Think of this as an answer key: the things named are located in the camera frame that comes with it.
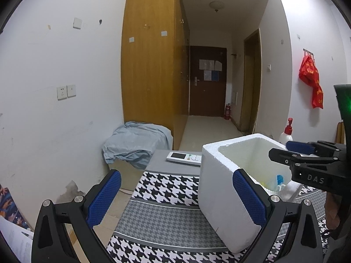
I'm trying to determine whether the blue surgical face mask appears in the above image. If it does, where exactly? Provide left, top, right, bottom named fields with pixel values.
left=269, top=174, right=286, bottom=192

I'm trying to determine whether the right hand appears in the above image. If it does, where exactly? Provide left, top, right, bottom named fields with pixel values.
left=324, top=192, right=340, bottom=230

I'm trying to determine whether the white red pump bottle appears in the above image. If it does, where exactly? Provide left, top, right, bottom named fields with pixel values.
left=278, top=117, right=293, bottom=145

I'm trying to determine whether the white styrofoam box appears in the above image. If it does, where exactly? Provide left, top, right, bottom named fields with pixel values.
left=198, top=134, right=302, bottom=254

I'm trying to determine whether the light blue draped cloth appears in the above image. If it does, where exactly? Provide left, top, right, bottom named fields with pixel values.
left=102, top=121, right=173, bottom=170

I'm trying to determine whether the houndstooth table mat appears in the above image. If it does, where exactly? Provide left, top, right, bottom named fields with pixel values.
left=107, top=172, right=324, bottom=262

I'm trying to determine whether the red hanging bag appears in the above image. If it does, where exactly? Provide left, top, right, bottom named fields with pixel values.
left=299, top=52, right=324, bottom=109

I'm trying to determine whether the white remote control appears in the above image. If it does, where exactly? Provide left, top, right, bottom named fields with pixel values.
left=166, top=151, right=202, bottom=166

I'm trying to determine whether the red fire extinguisher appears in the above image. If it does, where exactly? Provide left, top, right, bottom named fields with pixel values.
left=224, top=103, right=231, bottom=120

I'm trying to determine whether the dark brown entrance door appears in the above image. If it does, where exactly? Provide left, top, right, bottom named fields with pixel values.
left=189, top=46, right=227, bottom=117

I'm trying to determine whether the wooden wardrobe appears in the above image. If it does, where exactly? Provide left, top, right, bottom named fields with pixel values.
left=121, top=0, right=189, bottom=150

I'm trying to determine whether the ceiling lamp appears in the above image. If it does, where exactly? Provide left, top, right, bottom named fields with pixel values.
left=209, top=1, right=225, bottom=12

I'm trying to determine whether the white wall socket pair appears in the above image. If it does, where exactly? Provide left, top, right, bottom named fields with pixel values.
left=57, top=84, right=77, bottom=100

